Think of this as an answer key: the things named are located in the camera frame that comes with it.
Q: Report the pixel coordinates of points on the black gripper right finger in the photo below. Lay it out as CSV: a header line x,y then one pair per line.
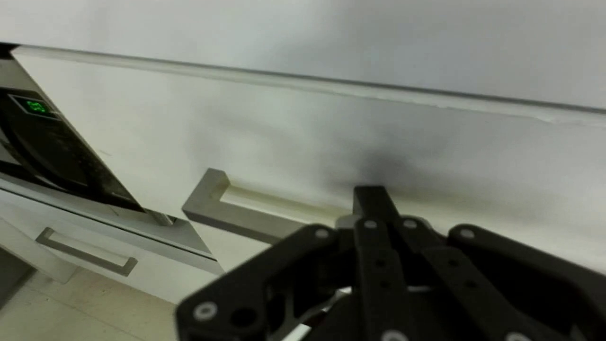
x,y
517,266

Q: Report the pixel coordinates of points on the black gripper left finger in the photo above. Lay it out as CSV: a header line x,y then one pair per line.
x,y
265,268

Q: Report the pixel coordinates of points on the white drawer under microwave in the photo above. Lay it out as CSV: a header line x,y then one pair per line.
x,y
157,258

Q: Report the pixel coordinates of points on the wooden drawer with white front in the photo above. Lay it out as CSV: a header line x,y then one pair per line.
x,y
315,133

